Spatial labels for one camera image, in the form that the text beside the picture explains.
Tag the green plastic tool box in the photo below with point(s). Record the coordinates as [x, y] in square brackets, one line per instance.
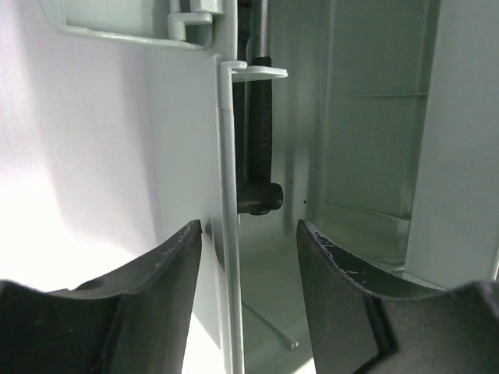
[385, 138]

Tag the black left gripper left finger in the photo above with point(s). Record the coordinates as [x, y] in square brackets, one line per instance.
[134, 319]

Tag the small black claw hammer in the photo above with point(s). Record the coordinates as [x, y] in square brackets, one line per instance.
[254, 36]

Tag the black T-handle wrench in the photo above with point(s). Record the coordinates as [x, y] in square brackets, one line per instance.
[256, 193]

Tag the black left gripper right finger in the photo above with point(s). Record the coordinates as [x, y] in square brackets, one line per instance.
[363, 319]

